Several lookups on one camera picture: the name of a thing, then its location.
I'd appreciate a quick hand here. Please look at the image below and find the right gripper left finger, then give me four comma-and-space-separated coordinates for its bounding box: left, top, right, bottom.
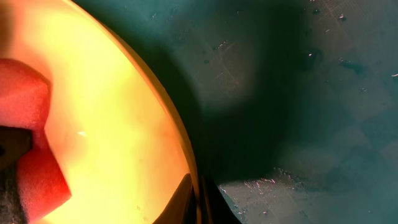
153, 174, 195, 224

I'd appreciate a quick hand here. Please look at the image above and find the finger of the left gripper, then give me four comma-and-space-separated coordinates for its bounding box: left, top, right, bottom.
0, 126, 33, 170

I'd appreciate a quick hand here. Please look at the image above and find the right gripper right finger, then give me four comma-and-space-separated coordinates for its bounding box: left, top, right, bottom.
200, 176, 241, 224

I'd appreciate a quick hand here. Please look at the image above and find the yellow-green plate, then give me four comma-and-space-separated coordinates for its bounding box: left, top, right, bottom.
1, 0, 201, 223

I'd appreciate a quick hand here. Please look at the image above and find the teal plastic tray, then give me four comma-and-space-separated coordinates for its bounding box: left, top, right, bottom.
78, 0, 397, 224

